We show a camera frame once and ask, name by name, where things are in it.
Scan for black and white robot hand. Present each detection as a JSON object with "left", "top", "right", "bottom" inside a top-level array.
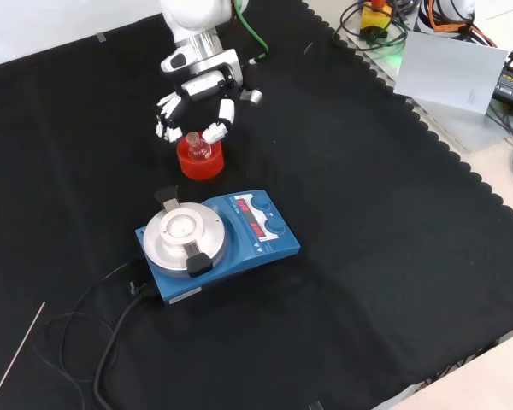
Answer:
[{"left": 155, "top": 67, "right": 245, "bottom": 145}]

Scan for clear round-bottom glass flask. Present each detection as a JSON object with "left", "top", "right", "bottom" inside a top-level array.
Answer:
[{"left": 186, "top": 131, "right": 213, "bottom": 163}]

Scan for blue-base heater with display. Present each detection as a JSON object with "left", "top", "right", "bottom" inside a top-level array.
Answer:
[{"left": 134, "top": 188, "right": 302, "bottom": 308}]

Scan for yellow stop button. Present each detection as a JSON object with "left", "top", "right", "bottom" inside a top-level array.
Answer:
[{"left": 358, "top": 0, "right": 396, "bottom": 39}]

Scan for black bench cloth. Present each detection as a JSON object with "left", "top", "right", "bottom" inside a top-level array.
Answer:
[{"left": 0, "top": 0, "right": 513, "bottom": 410}]

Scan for pale board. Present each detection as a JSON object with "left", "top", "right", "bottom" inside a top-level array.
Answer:
[{"left": 392, "top": 29, "right": 510, "bottom": 116}]

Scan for black power adapter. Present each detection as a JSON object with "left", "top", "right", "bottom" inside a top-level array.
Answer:
[{"left": 491, "top": 69, "right": 513, "bottom": 114}]

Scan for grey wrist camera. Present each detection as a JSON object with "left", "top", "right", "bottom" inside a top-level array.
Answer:
[{"left": 239, "top": 87, "right": 265, "bottom": 106}]

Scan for green cable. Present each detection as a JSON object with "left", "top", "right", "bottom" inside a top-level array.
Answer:
[{"left": 232, "top": 0, "right": 270, "bottom": 66}]

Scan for red ribbed flask ring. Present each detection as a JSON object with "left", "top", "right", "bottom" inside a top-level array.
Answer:
[{"left": 175, "top": 132, "right": 225, "bottom": 182}]

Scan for aluminium heating block, black handles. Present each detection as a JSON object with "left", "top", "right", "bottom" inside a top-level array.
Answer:
[{"left": 153, "top": 185, "right": 213, "bottom": 278}]

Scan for orange cable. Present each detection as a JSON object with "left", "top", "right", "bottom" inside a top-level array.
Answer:
[{"left": 426, "top": 0, "right": 498, "bottom": 49}]

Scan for metal base plate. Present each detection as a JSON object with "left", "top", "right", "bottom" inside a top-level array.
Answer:
[{"left": 345, "top": 24, "right": 513, "bottom": 154}]

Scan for thick black power cable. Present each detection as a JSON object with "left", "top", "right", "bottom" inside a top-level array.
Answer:
[{"left": 93, "top": 280, "right": 156, "bottom": 410}]

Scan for metal probe with thin cable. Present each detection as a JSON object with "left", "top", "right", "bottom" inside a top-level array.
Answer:
[{"left": 0, "top": 261, "right": 132, "bottom": 410}]

